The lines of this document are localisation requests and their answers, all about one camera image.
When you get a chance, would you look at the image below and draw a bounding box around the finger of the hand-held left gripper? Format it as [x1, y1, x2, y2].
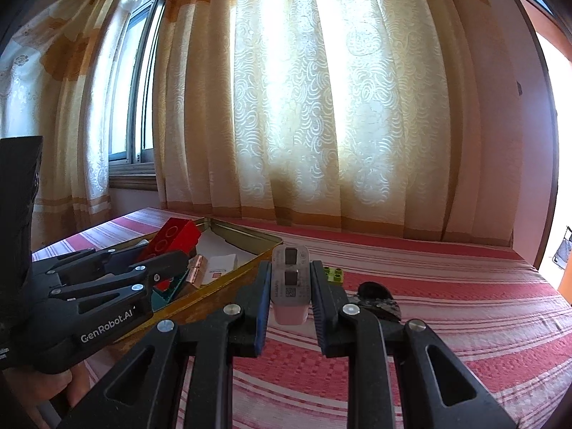
[31, 246, 150, 287]
[47, 250, 189, 318]

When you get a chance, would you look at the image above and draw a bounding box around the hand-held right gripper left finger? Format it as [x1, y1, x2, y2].
[56, 260, 274, 429]

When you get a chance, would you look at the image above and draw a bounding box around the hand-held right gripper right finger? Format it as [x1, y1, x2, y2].
[310, 260, 519, 429]

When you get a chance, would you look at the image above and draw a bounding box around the white charger adapter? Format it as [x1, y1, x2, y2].
[270, 243, 311, 327]

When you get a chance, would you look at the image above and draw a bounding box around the gold tin box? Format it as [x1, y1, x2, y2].
[87, 217, 284, 345]

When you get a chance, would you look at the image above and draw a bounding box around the blue building block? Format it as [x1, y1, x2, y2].
[149, 272, 191, 311]

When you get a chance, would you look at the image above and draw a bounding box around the red building block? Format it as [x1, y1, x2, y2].
[134, 218, 202, 291]

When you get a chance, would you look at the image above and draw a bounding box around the copper plate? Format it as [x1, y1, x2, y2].
[187, 254, 210, 287]

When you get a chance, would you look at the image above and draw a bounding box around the person's left hand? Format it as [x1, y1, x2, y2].
[22, 360, 90, 416]

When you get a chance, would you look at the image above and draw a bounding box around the black hair clip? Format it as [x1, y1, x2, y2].
[346, 281, 403, 322]

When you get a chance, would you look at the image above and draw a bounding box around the white card red print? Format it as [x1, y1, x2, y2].
[208, 254, 240, 273]

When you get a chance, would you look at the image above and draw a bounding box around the white paper sheet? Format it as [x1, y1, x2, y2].
[194, 228, 260, 278]

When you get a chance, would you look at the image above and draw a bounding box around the red striped bed sheet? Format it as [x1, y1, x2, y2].
[31, 207, 572, 429]

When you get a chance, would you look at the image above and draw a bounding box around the white lace curtain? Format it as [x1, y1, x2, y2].
[0, 0, 148, 251]

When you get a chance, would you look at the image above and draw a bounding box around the yellow patterned curtain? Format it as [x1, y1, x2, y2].
[152, 0, 514, 246]

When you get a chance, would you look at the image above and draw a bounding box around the dark rack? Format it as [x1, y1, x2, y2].
[552, 228, 572, 271]

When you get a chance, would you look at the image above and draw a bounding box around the window frame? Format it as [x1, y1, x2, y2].
[107, 0, 179, 191]

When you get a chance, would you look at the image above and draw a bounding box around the dark brown door frame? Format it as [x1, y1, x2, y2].
[492, 0, 572, 278]

